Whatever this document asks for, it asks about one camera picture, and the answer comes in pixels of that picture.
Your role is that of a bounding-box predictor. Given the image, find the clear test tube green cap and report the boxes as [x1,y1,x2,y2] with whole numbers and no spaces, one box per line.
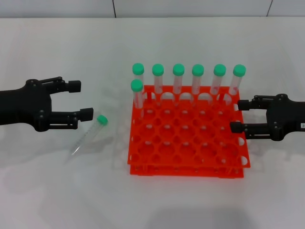
[71,114,109,156]
[225,64,247,105]
[209,64,227,103]
[173,63,185,105]
[192,64,205,105]
[132,62,146,96]
[131,79,144,120]
[152,63,165,105]

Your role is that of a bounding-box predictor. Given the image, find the orange test tube rack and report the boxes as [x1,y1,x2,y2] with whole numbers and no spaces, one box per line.
[127,85,251,178]

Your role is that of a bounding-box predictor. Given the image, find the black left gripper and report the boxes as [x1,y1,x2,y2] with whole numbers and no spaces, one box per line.
[0,76,94,133]

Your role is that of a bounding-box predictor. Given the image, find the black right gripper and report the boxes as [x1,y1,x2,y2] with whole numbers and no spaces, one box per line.
[230,94,305,141]

